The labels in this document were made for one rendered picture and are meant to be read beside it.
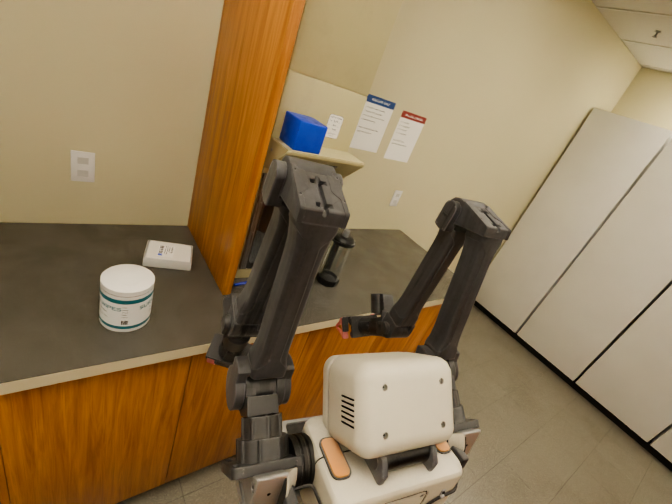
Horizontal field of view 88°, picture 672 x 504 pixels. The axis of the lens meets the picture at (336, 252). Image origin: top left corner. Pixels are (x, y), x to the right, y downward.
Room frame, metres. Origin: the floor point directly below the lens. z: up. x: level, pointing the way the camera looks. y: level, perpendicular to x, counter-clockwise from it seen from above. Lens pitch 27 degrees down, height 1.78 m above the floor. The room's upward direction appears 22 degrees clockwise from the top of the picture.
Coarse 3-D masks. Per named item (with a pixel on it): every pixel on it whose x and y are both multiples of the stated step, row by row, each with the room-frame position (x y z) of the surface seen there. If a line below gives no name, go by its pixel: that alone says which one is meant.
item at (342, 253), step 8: (336, 240) 1.30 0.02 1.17; (328, 248) 1.34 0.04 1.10; (336, 248) 1.30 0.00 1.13; (344, 248) 1.30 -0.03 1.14; (328, 256) 1.31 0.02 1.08; (336, 256) 1.30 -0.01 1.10; (344, 256) 1.31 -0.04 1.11; (328, 264) 1.30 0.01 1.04; (336, 264) 1.30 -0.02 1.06; (344, 264) 1.33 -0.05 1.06; (320, 272) 1.32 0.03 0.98; (328, 272) 1.30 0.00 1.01; (336, 272) 1.31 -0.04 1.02; (328, 280) 1.30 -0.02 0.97; (336, 280) 1.32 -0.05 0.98
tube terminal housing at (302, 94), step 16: (288, 80) 1.11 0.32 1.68; (304, 80) 1.15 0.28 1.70; (320, 80) 1.19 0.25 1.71; (288, 96) 1.12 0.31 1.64; (304, 96) 1.16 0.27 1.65; (320, 96) 1.20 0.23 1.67; (336, 96) 1.24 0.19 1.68; (352, 96) 1.29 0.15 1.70; (304, 112) 1.17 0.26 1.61; (320, 112) 1.21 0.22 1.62; (336, 112) 1.26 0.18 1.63; (352, 112) 1.30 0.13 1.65; (352, 128) 1.32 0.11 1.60; (336, 144) 1.29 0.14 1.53; (256, 192) 1.11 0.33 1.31; (240, 256) 1.11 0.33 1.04; (240, 272) 1.12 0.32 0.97
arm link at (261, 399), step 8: (248, 384) 0.41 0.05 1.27; (256, 384) 0.42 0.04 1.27; (264, 384) 0.43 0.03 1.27; (272, 384) 0.43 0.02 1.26; (248, 392) 0.40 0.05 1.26; (256, 392) 0.41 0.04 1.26; (264, 392) 0.42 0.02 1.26; (272, 392) 0.43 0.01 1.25; (248, 400) 0.39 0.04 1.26; (256, 400) 0.40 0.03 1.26; (264, 400) 0.40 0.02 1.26; (272, 400) 0.41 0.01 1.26; (248, 408) 0.38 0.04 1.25; (256, 408) 0.39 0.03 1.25; (264, 408) 0.39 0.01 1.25; (272, 408) 0.40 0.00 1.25; (248, 416) 0.37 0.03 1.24; (256, 416) 0.39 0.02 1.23
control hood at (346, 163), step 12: (276, 144) 1.08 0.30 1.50; (276, 156) 1.06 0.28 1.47; (300, 156) 1.06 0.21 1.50; (312, 156) 1.09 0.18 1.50; (324, 156) 1.12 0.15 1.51; (336, 156) 1.19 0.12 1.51; (348, 156) 1.26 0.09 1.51; (336, 168) 1.21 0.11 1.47; (348, 168) 1.23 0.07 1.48; (360, 168) 1.26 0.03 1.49
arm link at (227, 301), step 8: (232, 296) 0.65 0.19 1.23; (224, 304) 0.65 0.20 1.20; (224, 312) 0.63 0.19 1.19; (224, 320) 0.55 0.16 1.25; (224, 328) 0.54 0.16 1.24; (224, 336) 0.56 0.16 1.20; (232, 336) 0.57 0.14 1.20; (240, 336) 0.58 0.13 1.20; (248, 336) 0.59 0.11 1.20; (256, 336) 0.60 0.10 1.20
